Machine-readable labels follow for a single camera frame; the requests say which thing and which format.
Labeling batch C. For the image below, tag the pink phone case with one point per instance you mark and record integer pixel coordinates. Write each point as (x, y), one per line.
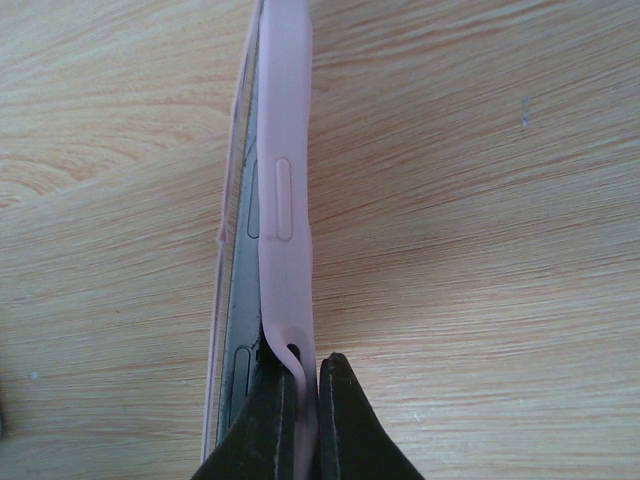
(278, 51)

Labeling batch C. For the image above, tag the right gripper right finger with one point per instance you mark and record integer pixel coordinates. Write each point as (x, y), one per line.
(352, 443)

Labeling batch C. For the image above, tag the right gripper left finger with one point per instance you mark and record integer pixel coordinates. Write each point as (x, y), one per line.
(260, 442)

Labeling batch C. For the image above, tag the black phone from pink case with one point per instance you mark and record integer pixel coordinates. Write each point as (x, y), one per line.
(243, 334)

